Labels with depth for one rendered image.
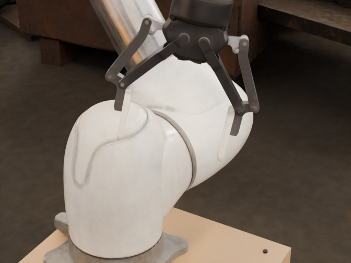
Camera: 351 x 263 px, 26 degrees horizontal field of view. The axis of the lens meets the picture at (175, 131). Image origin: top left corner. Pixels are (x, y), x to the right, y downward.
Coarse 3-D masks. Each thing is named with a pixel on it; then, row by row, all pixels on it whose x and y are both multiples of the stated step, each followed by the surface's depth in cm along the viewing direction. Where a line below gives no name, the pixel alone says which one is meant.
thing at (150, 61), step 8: (176, 40) 94; (184, 40) 94; (160, 48) 97; (168, 48) 95; (176, 48) 95; (152, 56) 96; (160, 56) 96; (168, 56) 95; (144, 64) 96; (152, 64) 96; (128, 72) 98; (136, 72) 97; (144, 72) 97; (120, 80) 97; (128, 80) 97; (120, 88) 98
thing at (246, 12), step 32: (32, 0) 285; (64, 0) 279; (160, 0) 261; (256, 0) 261; (32, 32) 292; (64, 32) 286; (96, 32) 279; (256, 32) 269; (64, 64) 297; (224, 64) 261
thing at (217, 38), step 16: (176, 0) 93; (192, 0) 91; (208, 0) 91; (224, 0) 92; (176, 16) 93; (192, 16) 91; (208, 16) 91; (224, 16) 92; (176, 32) 95; (192, 32) 95; (208, 32) 95; (224, 32) 95; (192, 48) 95
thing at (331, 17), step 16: (272, 0) 267; (288, 0) 267; (304, 0) 267; (320, 0) 267; (336, 0) 261; (272, 16) 261; (288, 16) 256; (304, 16) 253; (320, 16) 253; (336, 16) 253; (320, 32) 249; (336, 32) 245
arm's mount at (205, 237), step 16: (176, 208) 140; (176, 224) 136; (192, 224) 136; (208, 224) 136; (48, 240) 131; (64, 240) 131; (192, 240) 132; (208, 240) 132; (224, 240) 132; (240, 240) 132; (256, 240) 132; (32, 256) 128; (192, 256) 128; (208, 256) 128; (224, 256) 128; (240, 256) 128; (256, 256) 128; (272, 256) 128; (288, 256) 130
